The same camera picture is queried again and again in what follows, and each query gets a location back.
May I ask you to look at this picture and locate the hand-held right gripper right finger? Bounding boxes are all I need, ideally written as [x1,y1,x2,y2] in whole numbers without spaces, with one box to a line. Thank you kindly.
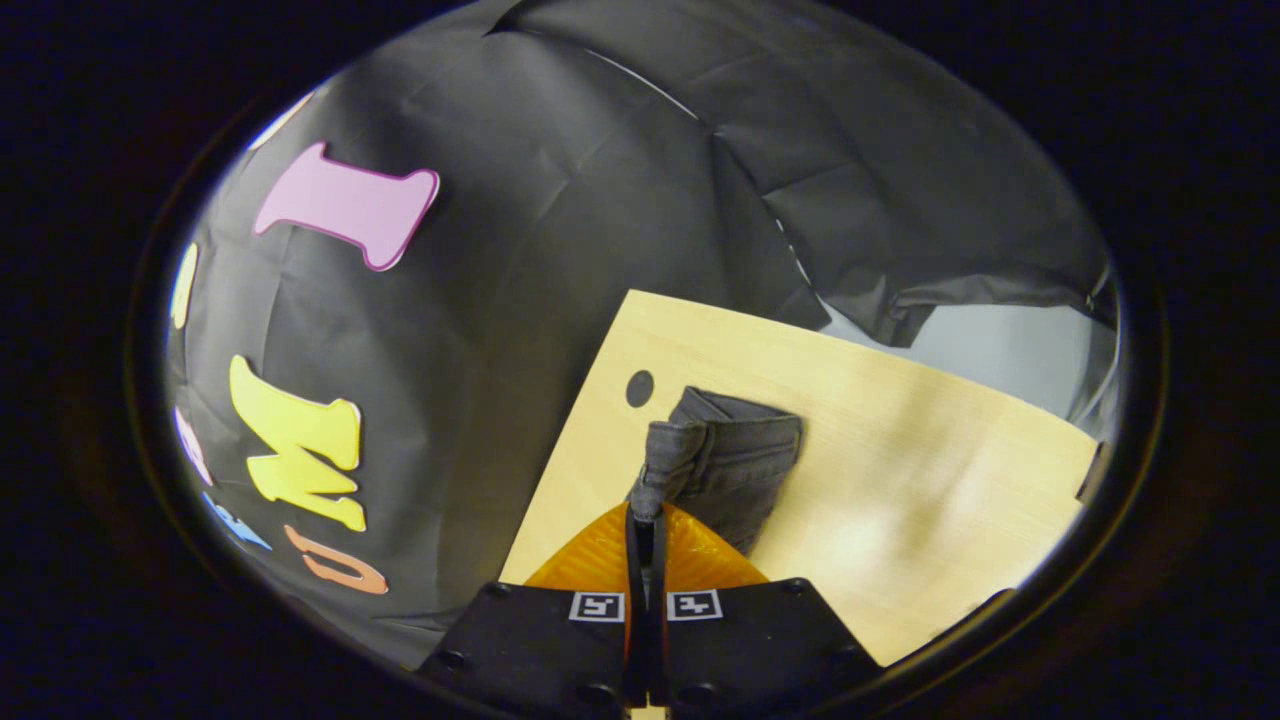
[646,502,883,716]

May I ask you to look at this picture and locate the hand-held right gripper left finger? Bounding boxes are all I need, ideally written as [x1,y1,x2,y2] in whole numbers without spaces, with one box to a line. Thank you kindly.
[418,502,647,716]

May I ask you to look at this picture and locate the black jeans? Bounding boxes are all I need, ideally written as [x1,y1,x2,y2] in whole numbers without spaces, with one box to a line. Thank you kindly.
[627,386,804,557]

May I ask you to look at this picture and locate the black backdrop cloth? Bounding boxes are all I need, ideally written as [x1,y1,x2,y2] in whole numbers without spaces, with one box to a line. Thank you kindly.
[165,0,1121,666]

